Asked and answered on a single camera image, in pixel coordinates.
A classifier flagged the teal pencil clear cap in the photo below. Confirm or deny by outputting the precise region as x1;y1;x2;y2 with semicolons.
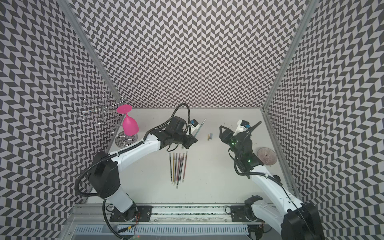
194;118;207;138

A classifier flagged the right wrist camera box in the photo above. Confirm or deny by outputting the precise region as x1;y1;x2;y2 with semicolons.
234;120;251;136

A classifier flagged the aluminium corner post left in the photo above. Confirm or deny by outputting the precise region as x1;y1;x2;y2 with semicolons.
57;0;121;100

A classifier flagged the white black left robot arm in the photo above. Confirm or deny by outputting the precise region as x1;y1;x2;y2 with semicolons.
74;113;199;214

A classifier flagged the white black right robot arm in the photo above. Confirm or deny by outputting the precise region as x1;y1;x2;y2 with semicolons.
219;120;325;240

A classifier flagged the aluminium corner post right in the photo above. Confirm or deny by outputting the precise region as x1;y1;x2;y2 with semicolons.
262;0;320;111

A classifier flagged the pink plastic wine glass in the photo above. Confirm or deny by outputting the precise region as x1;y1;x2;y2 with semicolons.
117;105;140;136

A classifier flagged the clear pink glass dish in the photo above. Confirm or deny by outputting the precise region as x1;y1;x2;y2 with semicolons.
257;148;278;166

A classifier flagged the wire glass rack stand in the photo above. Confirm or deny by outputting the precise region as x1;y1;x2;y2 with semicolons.
76;92;138;148

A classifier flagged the black pencil purple cap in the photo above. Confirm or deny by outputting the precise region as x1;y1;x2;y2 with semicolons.
175;153;178;185

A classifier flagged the aluminium corner post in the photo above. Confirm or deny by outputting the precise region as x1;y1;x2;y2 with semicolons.
57;0;121;100
262;0;320;111

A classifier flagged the dark blue pencil purple cap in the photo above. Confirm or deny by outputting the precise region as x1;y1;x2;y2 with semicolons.
178;153;183;184

